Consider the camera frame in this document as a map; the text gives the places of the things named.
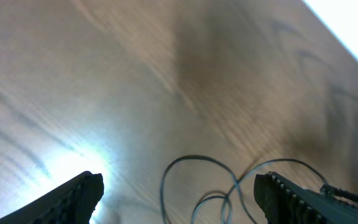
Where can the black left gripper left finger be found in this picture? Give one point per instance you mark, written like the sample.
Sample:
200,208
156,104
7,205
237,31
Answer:
72,202

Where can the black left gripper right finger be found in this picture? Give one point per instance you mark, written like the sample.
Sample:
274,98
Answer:
282,201

